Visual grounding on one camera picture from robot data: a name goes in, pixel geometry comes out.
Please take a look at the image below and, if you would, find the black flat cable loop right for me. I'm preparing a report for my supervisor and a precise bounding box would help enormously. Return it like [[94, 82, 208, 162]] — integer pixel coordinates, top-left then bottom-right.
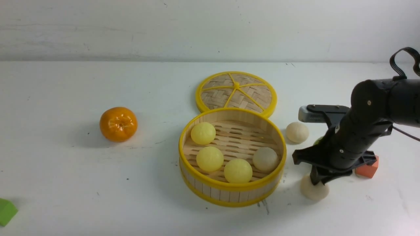
[[389, 47, 420, 81]]

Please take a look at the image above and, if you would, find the yellow bun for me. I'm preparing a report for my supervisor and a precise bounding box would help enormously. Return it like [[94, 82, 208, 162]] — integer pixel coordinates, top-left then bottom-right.
[[190, 122, 216, 145], [223, 159, 253, 184], [196, 147, 224, 172]]

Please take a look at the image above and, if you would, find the cream bun bottom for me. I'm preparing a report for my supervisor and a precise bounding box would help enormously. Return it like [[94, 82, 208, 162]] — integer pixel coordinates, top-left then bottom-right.
[[252, 147, 279, 173]]

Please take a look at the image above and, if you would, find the orange toy tangerine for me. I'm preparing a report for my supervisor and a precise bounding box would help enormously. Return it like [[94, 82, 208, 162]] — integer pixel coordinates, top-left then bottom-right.
[[99, 107, 138, 142]]

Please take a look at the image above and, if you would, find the orange foam cube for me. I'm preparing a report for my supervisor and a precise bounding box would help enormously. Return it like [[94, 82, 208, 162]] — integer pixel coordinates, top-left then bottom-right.
[[355, 155, 379, 178]]

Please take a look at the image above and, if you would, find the green toy watermelon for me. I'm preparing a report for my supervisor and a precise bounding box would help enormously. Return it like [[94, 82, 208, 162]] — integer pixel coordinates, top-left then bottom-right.
[[313, 136, 324, 146]]

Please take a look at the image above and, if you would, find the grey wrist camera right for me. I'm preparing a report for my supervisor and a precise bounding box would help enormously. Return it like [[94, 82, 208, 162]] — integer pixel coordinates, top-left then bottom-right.
[[298, 104, 350, 128]]

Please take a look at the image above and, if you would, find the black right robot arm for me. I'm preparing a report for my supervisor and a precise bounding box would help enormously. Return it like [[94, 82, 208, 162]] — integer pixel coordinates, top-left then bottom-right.
[[292, 79, 420, 185]]

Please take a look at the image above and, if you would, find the cream bun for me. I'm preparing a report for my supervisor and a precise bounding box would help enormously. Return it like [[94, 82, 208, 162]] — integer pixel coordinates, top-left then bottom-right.
[[300, 175, 330, 202], [285, 122, 309, 144], [252, 147, 279, 173]]

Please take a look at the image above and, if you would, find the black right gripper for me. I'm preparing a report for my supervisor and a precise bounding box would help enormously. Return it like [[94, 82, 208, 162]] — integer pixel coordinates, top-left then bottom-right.
[[292, 111, 392, 186]]

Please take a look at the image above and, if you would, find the woven bamboo steamer lid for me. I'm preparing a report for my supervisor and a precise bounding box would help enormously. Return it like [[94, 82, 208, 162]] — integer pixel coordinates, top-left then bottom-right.
[[195, 71, 277, 118]]

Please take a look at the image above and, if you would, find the bamboo steamer tray yellow rim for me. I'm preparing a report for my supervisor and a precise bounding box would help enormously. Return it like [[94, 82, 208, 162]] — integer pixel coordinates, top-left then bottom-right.
[[178, 108, 287, 207]]

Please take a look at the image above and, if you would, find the green foam block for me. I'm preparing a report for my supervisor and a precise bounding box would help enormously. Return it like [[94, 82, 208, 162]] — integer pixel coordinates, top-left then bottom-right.
[[0, 198, 18, 227]]

